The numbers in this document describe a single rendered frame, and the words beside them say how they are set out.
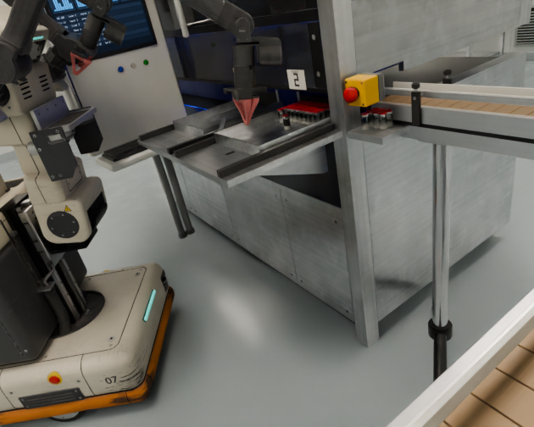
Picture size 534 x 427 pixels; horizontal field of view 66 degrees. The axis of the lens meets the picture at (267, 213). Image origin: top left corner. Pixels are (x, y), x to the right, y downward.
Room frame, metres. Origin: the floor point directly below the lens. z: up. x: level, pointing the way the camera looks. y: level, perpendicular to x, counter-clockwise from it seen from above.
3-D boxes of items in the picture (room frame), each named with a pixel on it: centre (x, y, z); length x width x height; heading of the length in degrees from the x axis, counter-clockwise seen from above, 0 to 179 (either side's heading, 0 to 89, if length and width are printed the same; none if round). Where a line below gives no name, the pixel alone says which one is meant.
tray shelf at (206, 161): (1.37, 0.04, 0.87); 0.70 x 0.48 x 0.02; 29
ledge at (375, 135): (1.11, -0.37, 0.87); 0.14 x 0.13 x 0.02; 119
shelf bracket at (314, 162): (1.15, -0.07, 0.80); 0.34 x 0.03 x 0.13; 119
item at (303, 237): (2.28, -0.20, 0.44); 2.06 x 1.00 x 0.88; 29
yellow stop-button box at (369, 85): (1.10, -0.33, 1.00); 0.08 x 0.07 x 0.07; 119
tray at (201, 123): (1.56, 0.07, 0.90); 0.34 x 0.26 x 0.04; 119
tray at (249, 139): (1.26, -0.10, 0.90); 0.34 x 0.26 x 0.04; 119
